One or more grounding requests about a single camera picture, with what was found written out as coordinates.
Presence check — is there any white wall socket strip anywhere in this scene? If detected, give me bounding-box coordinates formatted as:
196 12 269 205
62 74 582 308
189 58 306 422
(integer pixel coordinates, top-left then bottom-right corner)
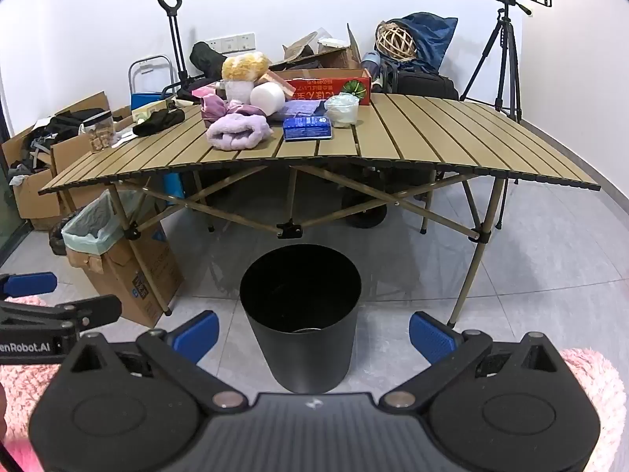
205 33 256 54

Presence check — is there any green plastic bin liner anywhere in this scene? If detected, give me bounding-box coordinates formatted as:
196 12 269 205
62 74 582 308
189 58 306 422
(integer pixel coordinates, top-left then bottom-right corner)
61 189 143 256

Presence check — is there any cardboard box with blue labels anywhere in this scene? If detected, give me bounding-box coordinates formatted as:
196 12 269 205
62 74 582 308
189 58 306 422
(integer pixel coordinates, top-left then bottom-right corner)
66 216 184 329

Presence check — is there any small beige carton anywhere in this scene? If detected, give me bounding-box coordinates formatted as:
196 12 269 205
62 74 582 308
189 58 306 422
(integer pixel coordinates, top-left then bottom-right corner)
132 100 173 121

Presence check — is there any dark blue fabric bag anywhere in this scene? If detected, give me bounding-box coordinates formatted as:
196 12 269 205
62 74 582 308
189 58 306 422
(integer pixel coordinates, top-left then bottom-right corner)
376 12 459 77

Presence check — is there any tan slatted folding table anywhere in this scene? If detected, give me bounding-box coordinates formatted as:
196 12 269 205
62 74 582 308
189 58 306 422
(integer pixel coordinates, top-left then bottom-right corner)
38 91 601 329

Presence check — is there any blue tissue pack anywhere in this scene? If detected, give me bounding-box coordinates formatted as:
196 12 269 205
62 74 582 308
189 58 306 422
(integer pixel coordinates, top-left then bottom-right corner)
282 114 335 141

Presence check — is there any grey metal folding frame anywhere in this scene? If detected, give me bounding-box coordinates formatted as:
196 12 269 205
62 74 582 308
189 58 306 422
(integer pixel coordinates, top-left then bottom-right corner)
129 54 174 95

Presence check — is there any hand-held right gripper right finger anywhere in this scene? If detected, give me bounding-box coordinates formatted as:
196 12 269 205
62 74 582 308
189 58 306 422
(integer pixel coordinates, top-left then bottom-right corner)
378 311 576 413

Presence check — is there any black cloth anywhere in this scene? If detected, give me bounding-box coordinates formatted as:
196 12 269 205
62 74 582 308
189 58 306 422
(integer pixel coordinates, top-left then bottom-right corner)
132 107 186 137

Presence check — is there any black round trash bin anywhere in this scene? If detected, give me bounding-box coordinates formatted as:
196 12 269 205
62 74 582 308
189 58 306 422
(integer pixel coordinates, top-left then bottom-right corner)
239 244 363 395

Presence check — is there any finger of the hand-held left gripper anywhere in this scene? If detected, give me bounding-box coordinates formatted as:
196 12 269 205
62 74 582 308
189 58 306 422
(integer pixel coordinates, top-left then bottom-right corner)
0 271 57 301
0 296 123 335

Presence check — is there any blue plastic box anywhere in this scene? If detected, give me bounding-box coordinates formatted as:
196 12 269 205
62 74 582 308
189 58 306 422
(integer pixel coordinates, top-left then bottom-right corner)
130 91 173 109

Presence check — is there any wicker ball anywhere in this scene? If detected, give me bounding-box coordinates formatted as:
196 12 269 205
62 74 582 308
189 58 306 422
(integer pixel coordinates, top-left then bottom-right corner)
377 22 418 65

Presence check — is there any black bag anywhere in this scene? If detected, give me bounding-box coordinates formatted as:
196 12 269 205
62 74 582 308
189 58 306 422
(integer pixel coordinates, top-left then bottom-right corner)
189 42 229 82

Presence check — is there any open brown cardboard box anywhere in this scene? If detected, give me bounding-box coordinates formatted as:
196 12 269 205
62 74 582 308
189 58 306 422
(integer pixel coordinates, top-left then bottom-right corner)
269 24 364 72

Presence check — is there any white paper scrap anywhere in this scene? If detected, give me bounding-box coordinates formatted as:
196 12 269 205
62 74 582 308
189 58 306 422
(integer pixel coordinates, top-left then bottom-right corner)
109 130 143 149

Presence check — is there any blue foam pad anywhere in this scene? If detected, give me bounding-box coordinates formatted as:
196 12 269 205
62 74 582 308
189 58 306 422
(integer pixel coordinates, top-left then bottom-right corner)
160 172 185 197

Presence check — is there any black tripod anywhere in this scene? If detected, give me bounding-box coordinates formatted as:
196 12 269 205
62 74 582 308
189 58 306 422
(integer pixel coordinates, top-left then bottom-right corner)
459 7 526 125

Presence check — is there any blue bottle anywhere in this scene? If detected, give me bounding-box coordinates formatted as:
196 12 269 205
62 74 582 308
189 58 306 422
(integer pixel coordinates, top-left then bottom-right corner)
361 52 384 84

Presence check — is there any black suitcase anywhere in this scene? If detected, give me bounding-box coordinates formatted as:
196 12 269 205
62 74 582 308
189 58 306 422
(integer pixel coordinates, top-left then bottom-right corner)
388 66 460 101

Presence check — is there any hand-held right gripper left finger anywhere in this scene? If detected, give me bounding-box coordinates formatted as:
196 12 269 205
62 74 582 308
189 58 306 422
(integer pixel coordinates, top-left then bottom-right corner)
59 311 249 413

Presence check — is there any clear plastic bag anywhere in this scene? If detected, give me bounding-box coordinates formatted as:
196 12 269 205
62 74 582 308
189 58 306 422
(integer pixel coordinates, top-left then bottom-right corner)
324 93 362 127

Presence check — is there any purple fluffy towel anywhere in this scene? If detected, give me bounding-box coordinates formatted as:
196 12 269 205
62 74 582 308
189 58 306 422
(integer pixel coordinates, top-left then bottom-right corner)
205 113 273 152

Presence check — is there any red cardboard box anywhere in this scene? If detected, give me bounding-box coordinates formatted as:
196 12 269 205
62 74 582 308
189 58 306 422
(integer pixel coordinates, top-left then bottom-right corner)
268 68 373 106

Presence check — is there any clear snack jar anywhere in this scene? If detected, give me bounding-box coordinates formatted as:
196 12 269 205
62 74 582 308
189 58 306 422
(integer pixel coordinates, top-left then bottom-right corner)
81 109 119 153

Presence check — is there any yellow and pink plush toy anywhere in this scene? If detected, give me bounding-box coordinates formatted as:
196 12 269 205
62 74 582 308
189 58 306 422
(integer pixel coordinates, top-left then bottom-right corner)
221 52 270 101

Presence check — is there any large brown cardboard box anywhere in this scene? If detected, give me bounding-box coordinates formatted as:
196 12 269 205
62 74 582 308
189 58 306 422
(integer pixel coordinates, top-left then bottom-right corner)
49 91 138 212

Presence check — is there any lavender patterned pack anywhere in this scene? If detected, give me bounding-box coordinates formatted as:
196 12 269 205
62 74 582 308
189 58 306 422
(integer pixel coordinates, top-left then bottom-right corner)
278 100 327 119

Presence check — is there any white paper roll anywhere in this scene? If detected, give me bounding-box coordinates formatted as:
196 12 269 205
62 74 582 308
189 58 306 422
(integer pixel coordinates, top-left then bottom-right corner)
250 83 287 116

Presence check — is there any pink satin scrunchie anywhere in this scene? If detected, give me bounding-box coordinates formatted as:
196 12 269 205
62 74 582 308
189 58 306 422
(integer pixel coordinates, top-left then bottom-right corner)
199 93 269 124

